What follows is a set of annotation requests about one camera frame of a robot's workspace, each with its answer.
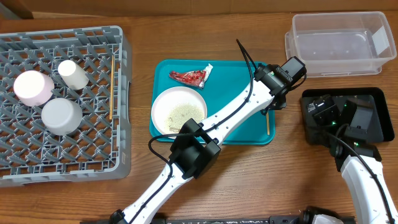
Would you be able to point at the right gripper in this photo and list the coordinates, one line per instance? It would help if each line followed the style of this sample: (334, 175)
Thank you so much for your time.
(325, 113)

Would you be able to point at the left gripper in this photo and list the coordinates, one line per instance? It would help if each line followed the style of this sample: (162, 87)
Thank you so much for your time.
(281, 106)

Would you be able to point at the red snack wrapper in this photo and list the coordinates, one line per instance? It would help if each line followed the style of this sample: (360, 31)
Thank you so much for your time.
(195, 78)

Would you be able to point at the white cup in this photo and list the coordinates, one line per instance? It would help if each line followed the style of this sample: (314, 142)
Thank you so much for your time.
(72, 74)

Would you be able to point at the grey green bowl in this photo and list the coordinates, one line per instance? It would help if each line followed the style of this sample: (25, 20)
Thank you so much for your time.
(61, 116)

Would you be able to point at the pink white bowl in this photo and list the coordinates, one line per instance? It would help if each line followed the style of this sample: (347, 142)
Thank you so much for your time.
(33, 88)

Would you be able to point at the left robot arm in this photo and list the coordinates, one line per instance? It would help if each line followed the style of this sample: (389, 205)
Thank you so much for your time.
(197, 145)

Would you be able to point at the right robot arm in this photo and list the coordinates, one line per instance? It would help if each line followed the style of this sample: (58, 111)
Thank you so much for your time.
(360, 165)

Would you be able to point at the black rectangular tray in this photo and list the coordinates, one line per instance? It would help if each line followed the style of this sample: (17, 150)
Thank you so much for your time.
(381, 102)

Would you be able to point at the teal serving tray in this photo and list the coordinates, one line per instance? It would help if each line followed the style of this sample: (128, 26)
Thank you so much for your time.
(226, 81)

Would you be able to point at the clear plastic bin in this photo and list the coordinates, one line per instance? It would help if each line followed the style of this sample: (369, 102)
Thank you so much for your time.
(340, 44)

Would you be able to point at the pile of rice grains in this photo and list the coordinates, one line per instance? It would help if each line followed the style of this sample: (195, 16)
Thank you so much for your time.
(180, 114)

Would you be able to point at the large white round plate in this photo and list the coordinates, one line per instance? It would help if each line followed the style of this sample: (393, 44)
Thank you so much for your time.
(170, 98)

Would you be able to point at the grey plastic dish rack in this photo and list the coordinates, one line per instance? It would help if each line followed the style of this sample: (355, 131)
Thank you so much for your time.
(98, 149)

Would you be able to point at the cardboard backdrop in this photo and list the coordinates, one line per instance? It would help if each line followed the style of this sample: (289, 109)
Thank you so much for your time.
(108, 8)

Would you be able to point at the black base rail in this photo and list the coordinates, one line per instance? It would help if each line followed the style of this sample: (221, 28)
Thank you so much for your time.
(272, 220)

